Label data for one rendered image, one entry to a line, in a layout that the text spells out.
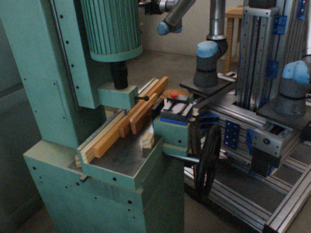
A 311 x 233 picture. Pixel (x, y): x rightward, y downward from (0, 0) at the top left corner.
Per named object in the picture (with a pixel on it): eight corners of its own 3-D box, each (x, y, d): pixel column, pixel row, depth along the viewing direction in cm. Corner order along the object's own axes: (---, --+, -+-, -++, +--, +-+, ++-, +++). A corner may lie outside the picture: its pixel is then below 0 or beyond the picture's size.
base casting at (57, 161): (142, 212, 91) (140, 194, 86) (27, 170, 113) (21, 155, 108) (184, 140, 125) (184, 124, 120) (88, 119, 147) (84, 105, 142)
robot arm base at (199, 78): (203, 75, 163) (203, 59, 157) (223, 81, 153) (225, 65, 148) (187, 83, 154) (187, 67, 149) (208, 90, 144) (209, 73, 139)
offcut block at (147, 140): (150, 148, 91) (150, 139, 89) (142, 147, 92) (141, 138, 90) (154, 142, 94) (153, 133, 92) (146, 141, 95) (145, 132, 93)
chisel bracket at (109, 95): (131, 114, 95) (129, 93, 91) (99, 108, 101) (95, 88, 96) (140, 104, 101) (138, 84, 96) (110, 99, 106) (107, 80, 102)
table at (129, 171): (163, 201, 79) (162, 187, 75) (82, 174, 90) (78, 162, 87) (212, 107, 124) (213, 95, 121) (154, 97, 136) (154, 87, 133)
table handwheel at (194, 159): (200, 214, 82) (217, 125, 81) (144, 196, 90) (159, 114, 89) (215, 193, 109) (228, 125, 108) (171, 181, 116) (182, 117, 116)
